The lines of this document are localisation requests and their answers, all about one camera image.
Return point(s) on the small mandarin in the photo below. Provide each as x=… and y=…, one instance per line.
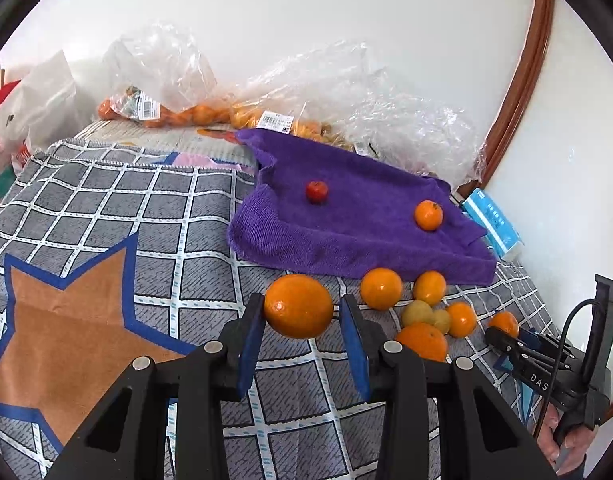
x=428, y=215

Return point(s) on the large orange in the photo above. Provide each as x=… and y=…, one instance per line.
x=426, y=340

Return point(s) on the small red apple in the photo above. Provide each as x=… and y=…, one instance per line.
x=316, y=192

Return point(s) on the yellow-green fruit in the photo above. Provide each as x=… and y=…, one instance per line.
x=417, y=311
x=442, y=320

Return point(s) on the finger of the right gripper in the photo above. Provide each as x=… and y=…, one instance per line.
x=543, y=344
x=515, y=357

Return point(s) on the white plastic shopping bag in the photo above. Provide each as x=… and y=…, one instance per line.
x=42, y=109

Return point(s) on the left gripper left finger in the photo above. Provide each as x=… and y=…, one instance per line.
x=123, y=436

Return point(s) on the grey checkered blanket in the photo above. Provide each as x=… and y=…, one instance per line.
x=106, y=256

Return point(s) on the blue tissue pack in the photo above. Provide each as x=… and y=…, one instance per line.
x=505, y=240

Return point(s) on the smooth oval orange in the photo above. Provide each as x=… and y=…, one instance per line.
x=429, y=287

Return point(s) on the yellow-green fruit right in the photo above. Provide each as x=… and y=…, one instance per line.
x=442, y=320

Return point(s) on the brown wooden door frame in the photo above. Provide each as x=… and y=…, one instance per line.
x=519, y=93

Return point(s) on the clear bag of oranges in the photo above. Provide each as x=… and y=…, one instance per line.
x=314, y=94

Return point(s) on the mandarin with stem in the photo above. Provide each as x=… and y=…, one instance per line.
x=505, y=321

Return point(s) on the right hand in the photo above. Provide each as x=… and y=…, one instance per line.
x=568, y=459

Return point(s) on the yellow-green fruit left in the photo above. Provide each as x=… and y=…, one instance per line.
x=417, y=311

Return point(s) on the crumpled clear plastic bag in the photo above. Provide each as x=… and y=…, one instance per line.
x=387, y=122

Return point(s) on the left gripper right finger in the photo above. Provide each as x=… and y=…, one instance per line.
x=480, y=436

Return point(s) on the clear bag of mandarins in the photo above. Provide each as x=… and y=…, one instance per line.
x=159, y=78

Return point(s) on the purple towel tray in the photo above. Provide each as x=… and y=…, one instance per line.
x=366, y=222

